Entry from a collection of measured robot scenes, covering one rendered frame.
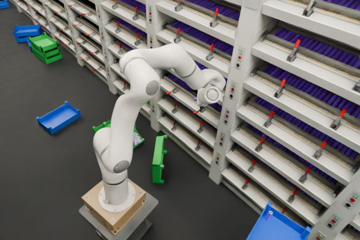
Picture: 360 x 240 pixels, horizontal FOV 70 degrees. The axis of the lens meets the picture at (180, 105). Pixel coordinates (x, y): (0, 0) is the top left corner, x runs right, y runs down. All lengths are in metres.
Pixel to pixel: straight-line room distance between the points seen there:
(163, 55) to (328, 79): 0.64
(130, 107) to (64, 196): 1.16
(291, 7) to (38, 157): 2.00
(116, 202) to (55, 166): 0.90
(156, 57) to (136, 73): 0.11
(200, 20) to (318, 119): 0.75
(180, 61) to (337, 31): 0.56
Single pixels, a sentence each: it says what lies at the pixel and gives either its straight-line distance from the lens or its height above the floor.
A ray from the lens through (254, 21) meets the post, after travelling 1.22.
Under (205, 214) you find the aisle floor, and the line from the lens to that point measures 1.88.
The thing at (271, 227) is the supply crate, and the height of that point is 0.48.
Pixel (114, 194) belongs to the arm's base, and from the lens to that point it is 1.38.
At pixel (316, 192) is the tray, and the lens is 1.50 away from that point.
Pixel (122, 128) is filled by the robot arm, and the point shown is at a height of 0.91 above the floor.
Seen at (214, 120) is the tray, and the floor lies 0.54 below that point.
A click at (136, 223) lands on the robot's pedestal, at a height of 0.28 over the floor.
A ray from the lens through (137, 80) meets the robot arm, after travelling 0.93.
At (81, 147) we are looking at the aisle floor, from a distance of 2.29.
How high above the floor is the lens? 1.66
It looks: 40 degrees down
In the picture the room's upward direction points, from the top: 3 degrees clockwise
